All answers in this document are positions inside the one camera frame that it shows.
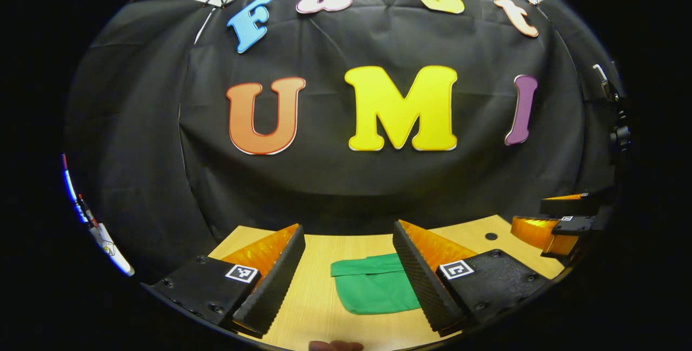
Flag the green T-shirt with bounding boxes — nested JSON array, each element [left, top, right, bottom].
[[331, 254, 422, 315]]

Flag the white printed banner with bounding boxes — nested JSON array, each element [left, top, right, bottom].
[[61, 154, 135, 277]]

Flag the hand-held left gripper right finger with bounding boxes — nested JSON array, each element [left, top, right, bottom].
[[392, 220, 553, 337]]

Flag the black backdrop cloth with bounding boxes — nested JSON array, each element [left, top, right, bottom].
[[62, 0, 622, 281]]

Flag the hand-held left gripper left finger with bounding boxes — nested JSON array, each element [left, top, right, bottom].
[[142, 223, 307, 339]]

